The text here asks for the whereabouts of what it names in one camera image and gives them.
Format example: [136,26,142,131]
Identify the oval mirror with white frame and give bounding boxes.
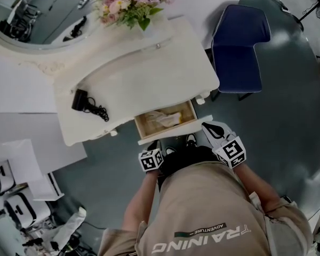
[0,0,102,55]

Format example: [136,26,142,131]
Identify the black hair dryer with cable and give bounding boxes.
[71,89,110,123]

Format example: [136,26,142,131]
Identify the blue chair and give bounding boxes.
[210,4,272,102]

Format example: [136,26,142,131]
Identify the white dressing table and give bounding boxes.
[52,16,221,147]

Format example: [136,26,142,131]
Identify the person's right forearm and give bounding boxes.
[233,163,281,213]

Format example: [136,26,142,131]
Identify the person's black trousers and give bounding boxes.
[156,145,217,184]

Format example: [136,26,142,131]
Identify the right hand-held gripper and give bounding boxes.
[202,121,247,170]

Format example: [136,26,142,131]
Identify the wooden drawer with white front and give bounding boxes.
[134,100,213,146]

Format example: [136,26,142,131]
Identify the cream cloth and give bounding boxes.
[145,110,183,128]

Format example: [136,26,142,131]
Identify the person's right shoe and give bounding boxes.
[185,133,198,147]

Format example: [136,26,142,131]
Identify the white appliance with black panel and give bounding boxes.
[0,159,16,195]
[3,191,52,229]

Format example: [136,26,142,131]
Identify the white open box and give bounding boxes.
[33,171,65,202]

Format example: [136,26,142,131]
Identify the person's beige shirt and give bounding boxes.
[97,161,314,256]

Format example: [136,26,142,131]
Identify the person's left forearm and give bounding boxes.
[122,169,161,233]

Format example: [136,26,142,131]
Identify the pink flower bouquet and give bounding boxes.
[92,0,177,32]

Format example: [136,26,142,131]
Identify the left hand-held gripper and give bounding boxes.
[138,140,165,173]

